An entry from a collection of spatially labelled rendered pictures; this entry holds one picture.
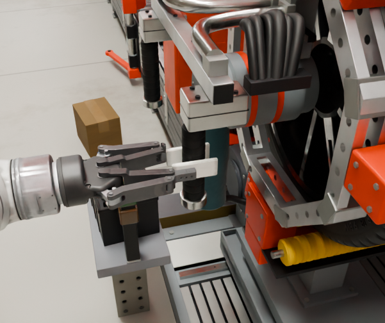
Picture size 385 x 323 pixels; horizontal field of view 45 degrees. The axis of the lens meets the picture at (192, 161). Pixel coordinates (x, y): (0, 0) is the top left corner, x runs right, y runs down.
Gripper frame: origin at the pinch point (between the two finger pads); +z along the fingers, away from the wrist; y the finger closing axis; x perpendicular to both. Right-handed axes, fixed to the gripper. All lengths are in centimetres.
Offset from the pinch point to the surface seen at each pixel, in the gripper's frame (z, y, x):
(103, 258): -15.9, -19.0, -38.1
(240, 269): 24, -32, -69
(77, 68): -14, -221, -84
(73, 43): -14, -262, -84
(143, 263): -7.1, -15.9, -39.1
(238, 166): 29, -52, -45
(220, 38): 26, -66, -8
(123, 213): -10.4, -15.7, -22.6
